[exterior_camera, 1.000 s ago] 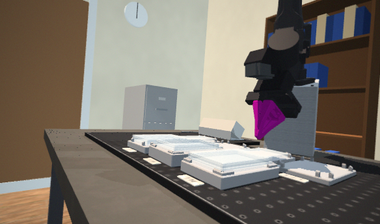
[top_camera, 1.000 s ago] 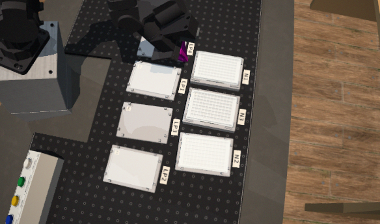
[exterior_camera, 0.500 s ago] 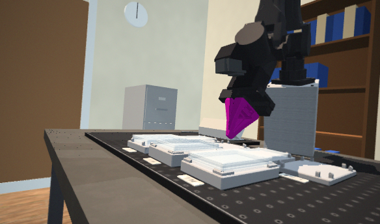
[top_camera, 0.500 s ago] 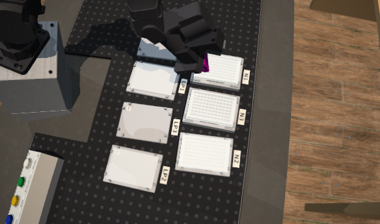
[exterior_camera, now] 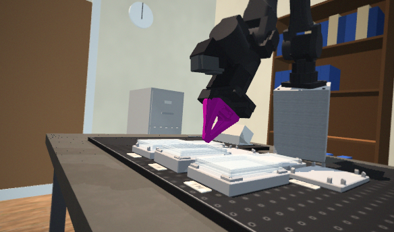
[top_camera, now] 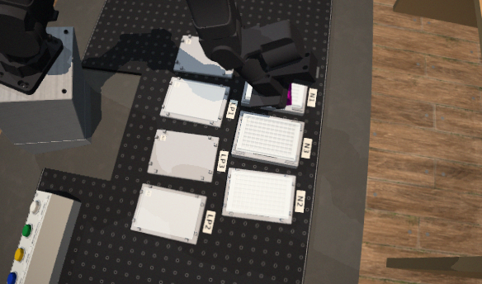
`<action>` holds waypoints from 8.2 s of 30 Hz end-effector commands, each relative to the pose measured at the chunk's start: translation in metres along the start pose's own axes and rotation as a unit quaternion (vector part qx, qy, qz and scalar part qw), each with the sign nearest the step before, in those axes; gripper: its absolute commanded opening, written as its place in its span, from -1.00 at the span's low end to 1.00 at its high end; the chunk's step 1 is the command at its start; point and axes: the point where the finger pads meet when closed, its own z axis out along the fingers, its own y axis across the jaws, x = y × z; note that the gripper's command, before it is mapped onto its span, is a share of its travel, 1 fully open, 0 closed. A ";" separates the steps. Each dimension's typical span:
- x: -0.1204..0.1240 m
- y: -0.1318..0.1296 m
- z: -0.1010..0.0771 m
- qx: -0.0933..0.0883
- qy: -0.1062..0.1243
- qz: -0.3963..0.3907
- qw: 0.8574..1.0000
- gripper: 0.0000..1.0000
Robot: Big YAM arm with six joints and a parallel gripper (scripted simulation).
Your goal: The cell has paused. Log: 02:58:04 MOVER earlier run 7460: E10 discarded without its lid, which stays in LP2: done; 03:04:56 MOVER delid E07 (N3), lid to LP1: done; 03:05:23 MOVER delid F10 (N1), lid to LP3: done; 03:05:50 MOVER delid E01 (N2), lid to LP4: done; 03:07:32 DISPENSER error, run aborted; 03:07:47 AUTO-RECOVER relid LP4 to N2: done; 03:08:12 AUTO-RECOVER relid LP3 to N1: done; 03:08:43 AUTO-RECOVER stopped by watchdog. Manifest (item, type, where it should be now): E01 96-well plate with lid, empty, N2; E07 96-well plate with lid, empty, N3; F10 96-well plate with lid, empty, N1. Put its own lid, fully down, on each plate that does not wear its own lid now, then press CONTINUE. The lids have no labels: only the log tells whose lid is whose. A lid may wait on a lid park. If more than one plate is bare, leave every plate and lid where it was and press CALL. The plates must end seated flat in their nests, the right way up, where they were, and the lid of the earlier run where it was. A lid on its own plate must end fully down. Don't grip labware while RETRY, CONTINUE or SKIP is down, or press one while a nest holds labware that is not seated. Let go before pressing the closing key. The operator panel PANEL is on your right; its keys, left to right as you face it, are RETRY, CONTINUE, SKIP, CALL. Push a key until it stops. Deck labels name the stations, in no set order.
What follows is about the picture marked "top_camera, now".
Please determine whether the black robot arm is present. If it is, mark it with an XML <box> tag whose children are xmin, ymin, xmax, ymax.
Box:
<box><xmin>0</xmin><ymin>0</ymin><xmax>319</xmax><ymax>97</ymax></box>

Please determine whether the white button panel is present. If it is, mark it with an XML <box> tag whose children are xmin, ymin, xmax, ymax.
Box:
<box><xmin>7</xmin><ymin>191</ymin><xmax>82</xmax><ymax>284</ymax></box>

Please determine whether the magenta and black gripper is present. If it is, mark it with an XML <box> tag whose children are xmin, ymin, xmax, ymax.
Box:
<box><xmin>244</xmin><ymin>66</ymin><xmax>292</xmax><ymax>109</ymax></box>

